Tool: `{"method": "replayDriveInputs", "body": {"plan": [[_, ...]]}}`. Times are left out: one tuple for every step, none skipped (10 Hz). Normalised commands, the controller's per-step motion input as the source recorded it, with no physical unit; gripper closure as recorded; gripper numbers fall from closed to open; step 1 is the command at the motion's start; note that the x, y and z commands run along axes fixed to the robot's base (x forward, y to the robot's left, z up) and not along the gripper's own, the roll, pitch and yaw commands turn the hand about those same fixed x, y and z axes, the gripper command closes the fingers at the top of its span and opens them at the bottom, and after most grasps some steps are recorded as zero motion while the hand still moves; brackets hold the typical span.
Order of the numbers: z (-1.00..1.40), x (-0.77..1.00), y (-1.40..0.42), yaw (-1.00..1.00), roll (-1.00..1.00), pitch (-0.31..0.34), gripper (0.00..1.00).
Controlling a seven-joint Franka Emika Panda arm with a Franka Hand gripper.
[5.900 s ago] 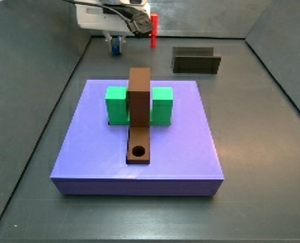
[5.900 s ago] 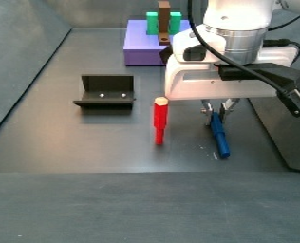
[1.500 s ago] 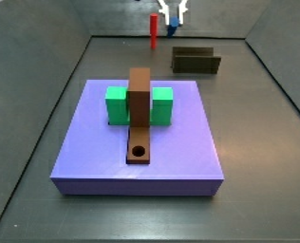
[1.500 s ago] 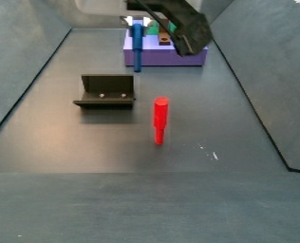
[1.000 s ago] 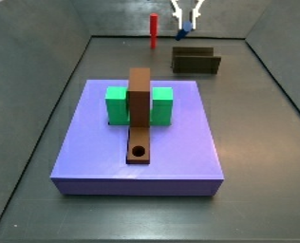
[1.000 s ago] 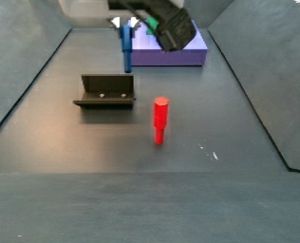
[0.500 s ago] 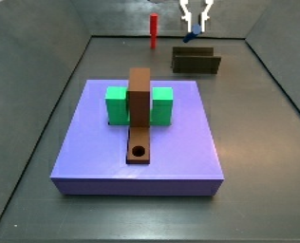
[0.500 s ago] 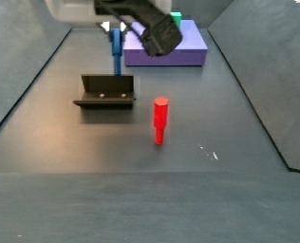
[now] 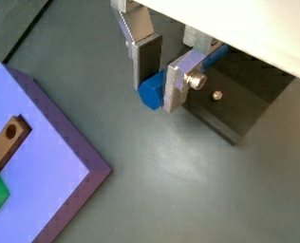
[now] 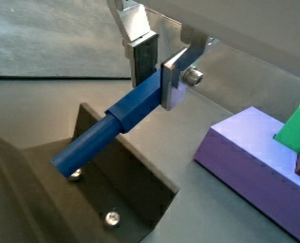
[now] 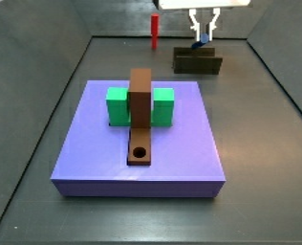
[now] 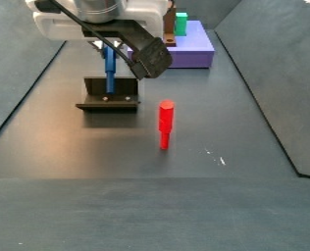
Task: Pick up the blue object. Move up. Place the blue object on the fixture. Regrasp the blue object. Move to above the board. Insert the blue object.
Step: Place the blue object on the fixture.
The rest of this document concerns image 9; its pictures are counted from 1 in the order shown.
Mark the brown upright bracket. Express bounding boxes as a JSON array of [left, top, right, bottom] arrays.
[[0, 115, 32, 171]]

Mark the black angle bracket fixture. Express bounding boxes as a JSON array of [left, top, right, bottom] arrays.
[[185, 48, 294, 144]]

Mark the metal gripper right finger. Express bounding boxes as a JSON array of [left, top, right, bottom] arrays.
[[162, 26, 225, 112]]

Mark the blue peg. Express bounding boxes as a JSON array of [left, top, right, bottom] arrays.
[[138, 43, 231, 111]]

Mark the purple base block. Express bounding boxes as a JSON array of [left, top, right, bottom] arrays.
[[0, 64, 112, 243]]

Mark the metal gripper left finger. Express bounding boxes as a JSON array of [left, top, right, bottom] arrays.
[[111, 0, 162, 88]]

